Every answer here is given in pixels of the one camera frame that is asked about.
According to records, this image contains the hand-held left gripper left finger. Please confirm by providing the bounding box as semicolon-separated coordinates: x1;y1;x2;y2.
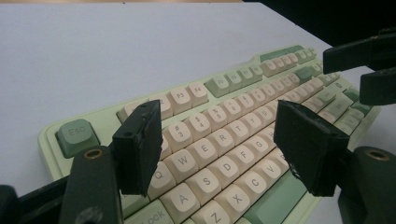
111;99;164;198

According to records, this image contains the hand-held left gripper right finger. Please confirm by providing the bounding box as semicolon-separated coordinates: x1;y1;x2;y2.
273;99;352;198

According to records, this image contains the green and pink keyboard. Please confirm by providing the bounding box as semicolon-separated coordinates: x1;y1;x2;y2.
37;44;383;224

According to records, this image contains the white table mat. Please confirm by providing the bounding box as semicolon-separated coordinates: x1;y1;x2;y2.
0;2;396;224

